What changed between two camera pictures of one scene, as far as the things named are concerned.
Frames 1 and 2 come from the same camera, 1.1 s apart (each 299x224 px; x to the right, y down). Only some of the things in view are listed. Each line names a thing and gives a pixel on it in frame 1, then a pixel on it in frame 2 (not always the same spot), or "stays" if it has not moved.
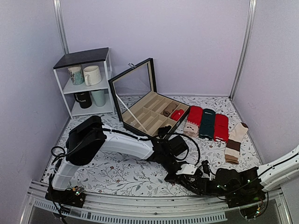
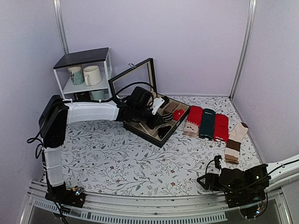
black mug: [84, 98] stays
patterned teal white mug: [76, 74] stays
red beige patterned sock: [194, 120] stays
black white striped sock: [190, 180] to [167, 117]
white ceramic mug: [92, 75] stays
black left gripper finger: [198, 174] to [166, 99]
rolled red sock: [176, 115] stays
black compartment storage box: [141, 108] stays
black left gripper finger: [173, 177] to [159, 121]
